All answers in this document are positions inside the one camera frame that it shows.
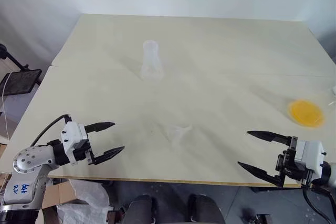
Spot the white plastic bag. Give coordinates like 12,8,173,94
56,179,111,224

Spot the clear plastic flask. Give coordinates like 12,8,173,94
140,39,164,81

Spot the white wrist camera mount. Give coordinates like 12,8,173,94
60,121,89,166
293,140,327,180

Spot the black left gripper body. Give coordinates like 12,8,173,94
72,124,96,166

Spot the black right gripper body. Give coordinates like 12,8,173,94
275,136,314,185

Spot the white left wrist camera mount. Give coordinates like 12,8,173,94
60,121,89,166

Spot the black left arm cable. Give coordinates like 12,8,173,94
30,114,72,147

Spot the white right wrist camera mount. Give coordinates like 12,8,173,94
293,140,327,180

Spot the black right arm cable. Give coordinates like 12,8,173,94
301,179,336,224

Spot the small black device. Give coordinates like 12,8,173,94
241,208,274,224

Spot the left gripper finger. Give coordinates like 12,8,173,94
84,122,117,134
91,145,125,167

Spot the thin white cable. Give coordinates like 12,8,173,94
0,73,13,141

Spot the brown cardboard box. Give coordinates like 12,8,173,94
41,180,80,209

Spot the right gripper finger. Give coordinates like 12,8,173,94
246,130,292,146
237,161,286,189

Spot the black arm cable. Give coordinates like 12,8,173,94
30,114,72,147
301,179,336,224

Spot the black tablet screen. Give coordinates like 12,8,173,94
0,69,43,97

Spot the dark rounded shape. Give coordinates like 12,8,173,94
123,194,159,224
187,194,227,224

